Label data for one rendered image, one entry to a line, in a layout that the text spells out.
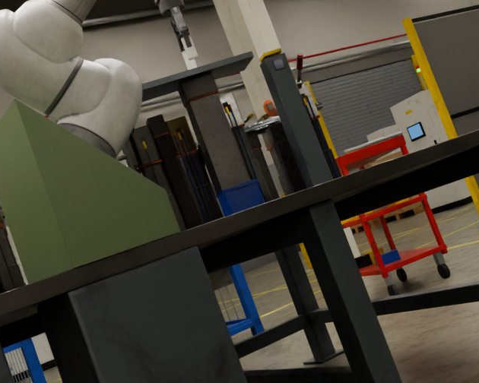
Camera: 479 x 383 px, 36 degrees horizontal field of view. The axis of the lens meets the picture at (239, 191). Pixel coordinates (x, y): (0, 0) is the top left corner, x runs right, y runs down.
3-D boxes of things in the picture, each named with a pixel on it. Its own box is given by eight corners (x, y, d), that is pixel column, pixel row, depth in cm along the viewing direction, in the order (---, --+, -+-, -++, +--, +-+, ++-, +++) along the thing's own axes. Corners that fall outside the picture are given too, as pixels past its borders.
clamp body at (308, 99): (337, 188, 250) (299, 90, 253) (350, 182, 239) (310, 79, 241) (318, 195, 248) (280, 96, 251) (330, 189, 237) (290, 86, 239)
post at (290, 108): (328, 188, 231) (280, 59, 234) (337, 184, 223) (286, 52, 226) (307, 196, 229) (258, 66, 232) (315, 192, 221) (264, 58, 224)
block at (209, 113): (257, 214, 225) (207, 79, 228) (264, 210, 217) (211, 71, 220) (227, 225, 222) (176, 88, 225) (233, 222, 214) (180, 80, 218)
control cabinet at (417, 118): (430, 215, 1262) (379, 84, 1280) (451, 207, 1289) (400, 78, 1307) (463, 205, 1193) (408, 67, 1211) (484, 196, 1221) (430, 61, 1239)
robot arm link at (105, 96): (128, 153, 163) (166, 78, 173) (56, 108, 157) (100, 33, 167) (103, 171, 177) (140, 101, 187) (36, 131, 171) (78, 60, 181)
